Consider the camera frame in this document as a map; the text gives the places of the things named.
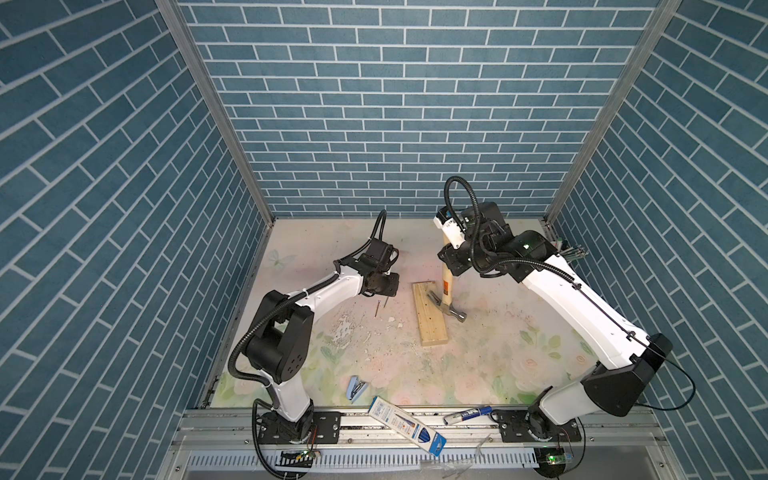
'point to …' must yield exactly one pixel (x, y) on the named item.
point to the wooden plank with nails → (431, 315)
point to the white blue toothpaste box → (407, 425)
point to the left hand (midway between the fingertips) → (399, 287)
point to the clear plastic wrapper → (453, 467)
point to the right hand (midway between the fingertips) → (447, 252)
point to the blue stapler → (355, 388)
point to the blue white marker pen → (460, 415)
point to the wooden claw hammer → (446, 303)
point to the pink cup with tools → (574, 252)
